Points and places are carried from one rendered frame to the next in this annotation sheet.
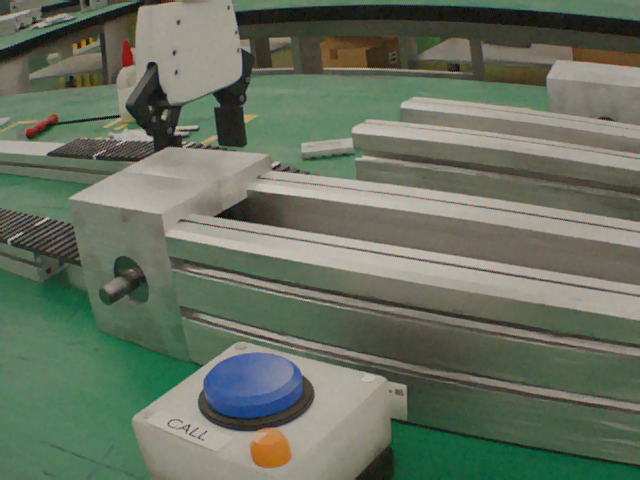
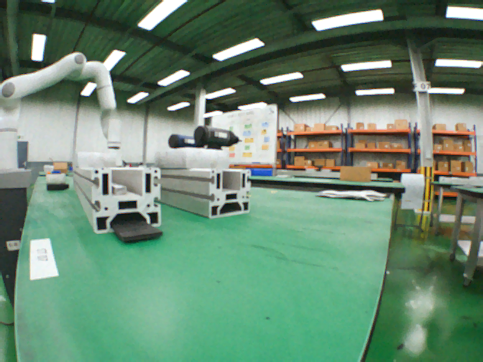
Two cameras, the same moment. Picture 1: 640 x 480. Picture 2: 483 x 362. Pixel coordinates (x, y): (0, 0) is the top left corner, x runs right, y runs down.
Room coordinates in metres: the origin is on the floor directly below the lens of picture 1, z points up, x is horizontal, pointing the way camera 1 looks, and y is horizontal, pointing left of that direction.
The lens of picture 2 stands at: (-0.26, -0.78, 0.87)
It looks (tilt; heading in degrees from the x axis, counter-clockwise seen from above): 3 degrees down; 9
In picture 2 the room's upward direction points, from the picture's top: 1 degrees clockwise
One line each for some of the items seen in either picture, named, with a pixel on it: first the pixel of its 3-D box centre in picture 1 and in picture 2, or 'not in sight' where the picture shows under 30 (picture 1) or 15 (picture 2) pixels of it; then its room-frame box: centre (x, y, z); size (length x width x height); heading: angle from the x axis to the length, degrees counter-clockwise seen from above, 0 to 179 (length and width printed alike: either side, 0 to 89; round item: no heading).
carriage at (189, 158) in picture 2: not in sight; (188, 165); (0.23, -0.58, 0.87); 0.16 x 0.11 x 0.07; 54
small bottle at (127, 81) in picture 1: (129, 79); not in sight; (1.07, 0.23, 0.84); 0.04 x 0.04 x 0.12
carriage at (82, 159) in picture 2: not in sight; (93, 165); (0.23, -0.27, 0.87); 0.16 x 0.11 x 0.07; 54
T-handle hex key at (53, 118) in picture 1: (77, 121); not in sight; (1.10, 0.32, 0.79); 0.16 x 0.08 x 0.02; 71
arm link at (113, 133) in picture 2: not in sight; (114, 131); (0.73, 0.10, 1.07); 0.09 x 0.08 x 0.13; 63
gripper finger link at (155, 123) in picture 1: (158, 145); not in sight; (0.69, 0.13, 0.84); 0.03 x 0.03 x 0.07; 54
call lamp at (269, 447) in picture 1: (269, 445); not in sight; (0.24, 0.03, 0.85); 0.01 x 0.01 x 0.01
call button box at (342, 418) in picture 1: (277, 441); (57, 181); (0.29, 0.03, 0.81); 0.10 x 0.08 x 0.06; 144
